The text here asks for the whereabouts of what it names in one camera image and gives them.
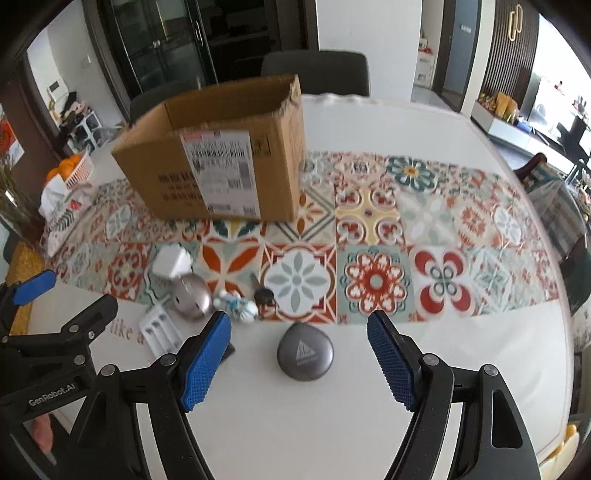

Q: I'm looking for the glass vase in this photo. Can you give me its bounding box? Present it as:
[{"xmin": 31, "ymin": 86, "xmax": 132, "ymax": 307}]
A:
[{"xmin": 1, "ymin": 153, "xmax": 44, "ymax": 247}]

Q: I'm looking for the dark chair right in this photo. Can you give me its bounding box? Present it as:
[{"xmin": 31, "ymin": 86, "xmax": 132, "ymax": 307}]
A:
[{"xmin": 262, "ymin": 50, "xmax": 370, "ymax": 97}]

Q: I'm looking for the white battery charger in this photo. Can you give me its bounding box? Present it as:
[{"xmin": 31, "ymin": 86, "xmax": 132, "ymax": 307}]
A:
[{"xmin": 139, "ymin": 305, "xmax": 183, "ymax": 358}]

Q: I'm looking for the white fruit basket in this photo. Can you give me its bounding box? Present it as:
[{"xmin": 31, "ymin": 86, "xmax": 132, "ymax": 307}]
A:
[{"xmin": 62, "ymin": 150, "xmax": 94, "ymax": 190}]

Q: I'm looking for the orange fruit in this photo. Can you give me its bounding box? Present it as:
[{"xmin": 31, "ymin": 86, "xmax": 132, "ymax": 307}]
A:
[{"xmin": 45, "ymin": 153, "xmax": 83, "ymax": 183}]

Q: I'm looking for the dark chair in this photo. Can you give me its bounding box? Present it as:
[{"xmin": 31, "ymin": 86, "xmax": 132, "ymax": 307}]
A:
[
  {"xmin": 129, "ymin": 78, "xmax": 204, "ymax": 125},
  {"xmin": 262, "ymin": 50, "xmax": 370, "ymax": 97}
]

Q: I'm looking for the white tv console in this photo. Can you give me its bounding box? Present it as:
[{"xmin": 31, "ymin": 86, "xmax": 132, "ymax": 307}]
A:
[{"xmin": 471, "ymin": 102, "xmax": 565, "ymax": 158}]

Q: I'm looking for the brown cardboard box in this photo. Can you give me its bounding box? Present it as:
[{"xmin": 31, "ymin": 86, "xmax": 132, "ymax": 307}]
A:
[{"xmin": 112, "ymin": 75, "xmax": 307, "ymax": 222}]

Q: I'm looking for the white power adapter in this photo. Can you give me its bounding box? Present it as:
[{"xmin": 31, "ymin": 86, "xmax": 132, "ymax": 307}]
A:
[{"xmin": 151, "ymin": 244, "xmax": 193, "ymax": 280}]

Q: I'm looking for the silver oval mouse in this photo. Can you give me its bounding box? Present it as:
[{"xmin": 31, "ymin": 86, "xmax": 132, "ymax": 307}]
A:
[{"xmin": 171, "ymin": 273, "xmax": 213, "ymax": 320}]

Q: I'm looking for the patterned fabric tissue pouch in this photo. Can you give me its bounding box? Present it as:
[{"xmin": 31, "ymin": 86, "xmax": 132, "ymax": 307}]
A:
[{"xmin": 39, "ymin": 175, "xmax": 97, "ymax": 258}]

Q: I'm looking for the grey round earbuds case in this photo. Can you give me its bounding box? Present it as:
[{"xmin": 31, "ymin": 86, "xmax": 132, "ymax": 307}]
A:
[{"xmin": 276, "ymin": 323, "xmax": 335, "ymax": 382}]

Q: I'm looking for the person's left hand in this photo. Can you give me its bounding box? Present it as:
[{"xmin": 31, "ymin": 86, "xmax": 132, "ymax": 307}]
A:
[{"xmin": 31, "ymin": 414, "xmax": 53, "ymax": 454}]

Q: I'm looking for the colourful patterned table runner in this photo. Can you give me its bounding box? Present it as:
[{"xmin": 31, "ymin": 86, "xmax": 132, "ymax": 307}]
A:
[{"xmin": 49, "ymin": 151, "xmax": 559, "ymax": 324}]

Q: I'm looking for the dark chair left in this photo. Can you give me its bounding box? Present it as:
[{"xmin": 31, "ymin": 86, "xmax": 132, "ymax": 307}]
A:
[{"xmin": 129, "ymin": 78, "xmax": 204, "ymax": 125}]

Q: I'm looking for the dark glass cabinet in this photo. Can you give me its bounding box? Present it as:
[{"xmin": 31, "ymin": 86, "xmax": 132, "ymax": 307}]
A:
[{"xmin": 82, "ymin": 0, "xmax": 318, "ymax": 119}]

